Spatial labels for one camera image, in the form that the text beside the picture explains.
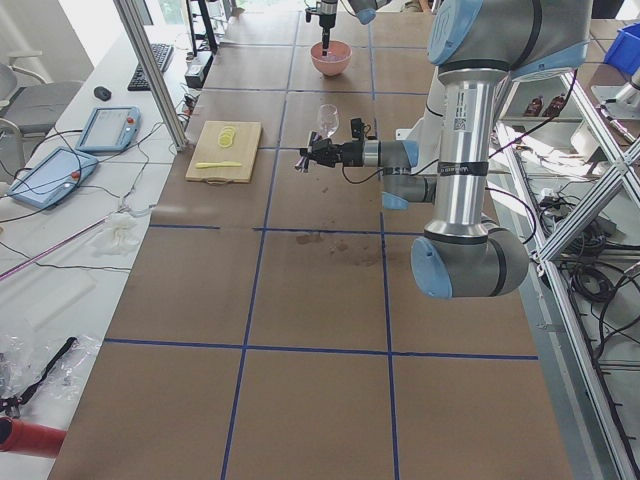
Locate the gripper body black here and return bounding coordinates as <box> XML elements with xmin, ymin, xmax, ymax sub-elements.
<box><xmin>317</xmin><ymin>0</ymin><xmax>337</xmax><ymax>28</ymax></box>
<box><xmin>309</xmin><ymin>138</ymin><xmax>364</xmax><ymax>168</ymax></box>

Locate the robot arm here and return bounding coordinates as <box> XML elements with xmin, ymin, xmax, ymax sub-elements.
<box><xmin>305</xmin><ymin>1</ymin><xmax>434</xmax><ymax>58</ymax></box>
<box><xmin>297</xmin><ymin>1</ymin><xmax>592</xmax><ymax>299</ymax></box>

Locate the pile of ice cubes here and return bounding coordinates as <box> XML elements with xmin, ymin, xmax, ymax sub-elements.
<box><xmin>316</xmin><ymin>52</ymin><xmax>346</xmax><ymax>64</ymax></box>

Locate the clear wine glass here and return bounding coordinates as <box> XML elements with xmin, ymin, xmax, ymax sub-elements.
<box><xmin>317</xmin><ymin>104</ymin><xmax>340</xmax><ymax>138</ymax></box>

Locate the pink bowl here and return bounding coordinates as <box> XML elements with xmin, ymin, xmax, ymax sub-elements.
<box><xmin>310</xmin><ymin>40</ymin><xmax>352</xmax><ymax>77</ymax></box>

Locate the bamboo cutting board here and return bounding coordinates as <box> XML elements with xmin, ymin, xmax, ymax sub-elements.
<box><xmin>185</xmin><ymin>121</ymin><xmax>262</xmax><ymax>183</ymax></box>

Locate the lemon slice leftmost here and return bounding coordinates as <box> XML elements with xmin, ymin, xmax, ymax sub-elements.
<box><xmin>218</xmin><ymin>137</ymin><xmax>233</xmax><ymax>148</ymax></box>

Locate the yellow plastic knife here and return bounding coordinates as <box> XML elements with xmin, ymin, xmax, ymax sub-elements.
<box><xmin>195</xmin><ymin>161</ymin><xmax>243</xmax><ymax>169</ymax></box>

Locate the black keyboard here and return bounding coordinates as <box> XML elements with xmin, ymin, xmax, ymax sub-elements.
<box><xmin>126</xmin><ymin>43</ymin><xmax>175</xmax><ymax>93</ymax></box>

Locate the blue teach pendant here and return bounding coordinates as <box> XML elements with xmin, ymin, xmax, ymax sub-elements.
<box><xmin>7</xmin><ymin>147</ymin><xmax>98</xmax><ymax>209</ymax></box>
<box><xmin>76</xmin><ymin>106</ymin><xmax>141</xmax><ymax>155</ymax></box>

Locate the white cloth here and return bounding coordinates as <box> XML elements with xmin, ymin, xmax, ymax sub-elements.
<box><xmin>89</xmin><ymin>211</ymin><xmax>149</xmax><ymax>257</ymax></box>

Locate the black computer mouse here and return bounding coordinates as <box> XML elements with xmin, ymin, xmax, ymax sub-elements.
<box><xmin>94</xmin><ymin>86</ymin><xmax>112</xmax><ymax>101</ymax></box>

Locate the grey office chair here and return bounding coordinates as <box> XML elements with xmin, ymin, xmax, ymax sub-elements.
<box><xmin>1</xmin><ymin>50</ymin><xmax>83</xmax><ymax>163</ymax></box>

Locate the blue storage bin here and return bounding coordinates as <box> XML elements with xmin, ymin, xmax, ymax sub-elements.
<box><xmin>604</xmin><ymin>23</ymin><xmax>639</xmax><ymax>74</ymax></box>

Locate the clear plastic bag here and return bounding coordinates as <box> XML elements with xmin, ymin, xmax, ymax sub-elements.
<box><xmin>1</xmin><ymin>322</ymin><xmax>105</xmax><ymax>424</ymax></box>

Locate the red thermos bottle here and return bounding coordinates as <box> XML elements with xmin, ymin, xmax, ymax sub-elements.
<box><xmin>1</xmin><ymin>417</ymin><xmax>67</xmax><ymax>458</ymax></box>

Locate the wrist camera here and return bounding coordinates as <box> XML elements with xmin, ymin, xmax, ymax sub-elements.
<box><xmin>350</xmin><ymin>118</ymin><xmax>377</xmax><ymax>142</ymax></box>

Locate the aluminium frame post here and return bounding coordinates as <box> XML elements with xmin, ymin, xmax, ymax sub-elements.
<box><xmin>113</xmin><ymin>0</ymin><xmax>188</xmax><ymax>152</ymax></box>

